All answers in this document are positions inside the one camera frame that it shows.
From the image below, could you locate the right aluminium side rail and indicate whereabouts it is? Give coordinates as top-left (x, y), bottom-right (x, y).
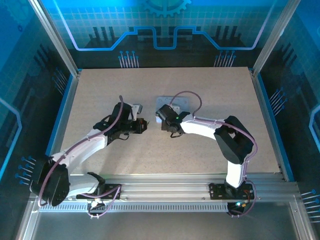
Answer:
top-left (250, 69), bottom-right (289, 181)

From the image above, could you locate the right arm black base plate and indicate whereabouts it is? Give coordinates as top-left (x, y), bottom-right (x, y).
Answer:
top-left (208, 182), bottom-right (256, 201)

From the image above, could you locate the slotted grey cable duct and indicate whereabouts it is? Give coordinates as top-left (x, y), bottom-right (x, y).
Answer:
top-left (39, 201), bottom-right (230, 213)

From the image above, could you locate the right aluminium frame post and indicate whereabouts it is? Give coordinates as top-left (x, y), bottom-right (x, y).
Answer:
top-left (251, 0), bottom-right (301, 76)

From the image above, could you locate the pastel cartoon tin box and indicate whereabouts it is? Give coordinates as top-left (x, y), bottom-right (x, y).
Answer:
top-left (155, 95), bottom-right (191, 125)

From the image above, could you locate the left aluminium frame post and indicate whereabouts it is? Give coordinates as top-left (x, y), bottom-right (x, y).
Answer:
top-left (28, 0), bottom-right (81, 76)

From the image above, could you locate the left aluminium side rail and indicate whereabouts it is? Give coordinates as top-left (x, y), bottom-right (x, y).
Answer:
top-left (46, 71), bottom-right (81, 181)

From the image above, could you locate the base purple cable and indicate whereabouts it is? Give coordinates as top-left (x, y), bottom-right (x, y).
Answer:
top-left (227, 177), bottom-right (258, 217)
top-left (79, 184), bottom-right (123, 219)

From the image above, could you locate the aluminium mounting rail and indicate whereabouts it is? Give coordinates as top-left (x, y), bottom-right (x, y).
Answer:
top-left (32, 173), bottom-right (300, 204)

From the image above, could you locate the aluminium frame post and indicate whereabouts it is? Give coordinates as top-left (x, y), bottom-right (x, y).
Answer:
top-left (251, 0), bottom-right (301, 76)
top-left (28, 0), bottom-right (81, 76)

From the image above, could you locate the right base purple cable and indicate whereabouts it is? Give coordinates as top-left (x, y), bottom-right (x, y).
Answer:
top-left (227, 177), bottom-right (258, 217)

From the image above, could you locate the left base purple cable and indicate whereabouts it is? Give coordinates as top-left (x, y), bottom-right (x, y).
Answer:
top-left (79, 184), bottom-right (123, 219)

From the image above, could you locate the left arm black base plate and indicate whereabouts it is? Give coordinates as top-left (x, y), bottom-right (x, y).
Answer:
top-left (76, 183), bottom-right (123, 201)

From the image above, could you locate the aluminium side rail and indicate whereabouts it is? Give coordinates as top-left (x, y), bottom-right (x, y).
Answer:
top-left (46, 71), bottom-right (81, 181)
top-left (250, 69), bottom-right (289, 181)

